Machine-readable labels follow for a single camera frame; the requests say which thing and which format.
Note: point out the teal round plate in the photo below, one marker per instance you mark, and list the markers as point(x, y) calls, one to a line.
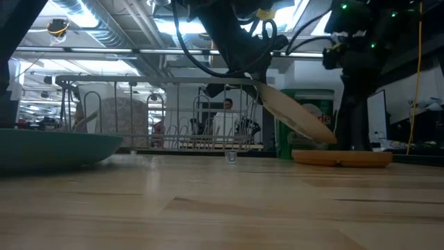
point(52, 149)

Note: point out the speckled plate in rack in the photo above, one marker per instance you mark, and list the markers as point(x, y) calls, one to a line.
point(123, 118)

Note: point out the white screen black frame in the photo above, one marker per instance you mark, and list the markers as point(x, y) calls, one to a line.
point(376, 114)

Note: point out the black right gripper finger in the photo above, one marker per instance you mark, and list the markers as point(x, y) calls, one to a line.
point(215, 90)
point(253, 88)

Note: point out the black office chair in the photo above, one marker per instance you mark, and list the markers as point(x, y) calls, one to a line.
point(251, 126)
point(198, 127)

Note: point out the orange divided plate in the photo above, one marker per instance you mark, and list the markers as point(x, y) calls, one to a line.
point(343, 158)

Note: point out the beige orange-patterned plate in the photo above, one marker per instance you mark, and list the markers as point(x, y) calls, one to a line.
point(295, 114)

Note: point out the green Cascade detergent tub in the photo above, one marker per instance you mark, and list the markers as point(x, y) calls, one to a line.
point(282, 139)

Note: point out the person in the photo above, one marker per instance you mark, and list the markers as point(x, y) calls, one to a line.
point(227, 121)

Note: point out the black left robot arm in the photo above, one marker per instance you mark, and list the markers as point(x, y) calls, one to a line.
point(14, 34)

